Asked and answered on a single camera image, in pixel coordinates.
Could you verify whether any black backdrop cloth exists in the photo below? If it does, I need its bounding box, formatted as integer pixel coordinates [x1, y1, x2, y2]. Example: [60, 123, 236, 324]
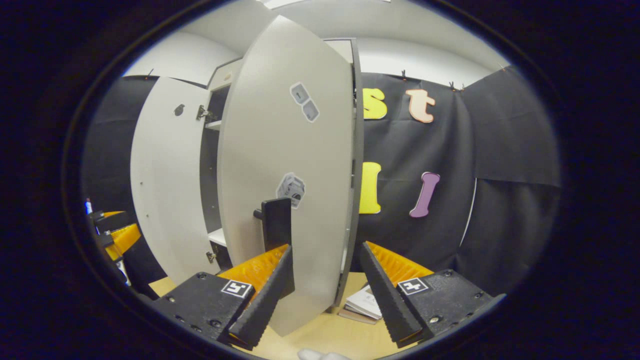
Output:
[81, 75, 209, 287]
[350, 65, 562, 296]

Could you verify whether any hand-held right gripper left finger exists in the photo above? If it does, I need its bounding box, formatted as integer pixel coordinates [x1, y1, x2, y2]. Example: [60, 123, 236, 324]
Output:
[150, 244, 296, 351]

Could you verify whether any stack of paper booklets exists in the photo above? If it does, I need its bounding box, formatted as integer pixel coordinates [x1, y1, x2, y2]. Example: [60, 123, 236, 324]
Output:
[338, 284, 384, 325]

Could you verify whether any white and grey cabinet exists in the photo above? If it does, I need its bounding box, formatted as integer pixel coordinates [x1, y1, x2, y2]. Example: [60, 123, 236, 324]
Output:
[199, 37, 364, 307]

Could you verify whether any ceiling light panel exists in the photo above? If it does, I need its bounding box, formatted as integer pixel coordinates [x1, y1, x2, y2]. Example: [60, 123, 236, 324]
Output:
[260, 0, 391, 10]

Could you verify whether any black door handle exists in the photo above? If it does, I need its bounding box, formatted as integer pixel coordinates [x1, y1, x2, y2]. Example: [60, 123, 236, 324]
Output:
[253, 197, 296, 299]

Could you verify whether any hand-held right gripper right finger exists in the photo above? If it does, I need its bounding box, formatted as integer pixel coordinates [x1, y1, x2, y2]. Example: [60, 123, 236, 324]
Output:
[360, 241, 506, 349]

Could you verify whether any white cabinet door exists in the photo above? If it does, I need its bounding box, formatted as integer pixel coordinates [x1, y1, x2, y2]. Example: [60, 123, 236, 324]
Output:
[129, 76, 224, 286]
[217, 15, 362, 337]

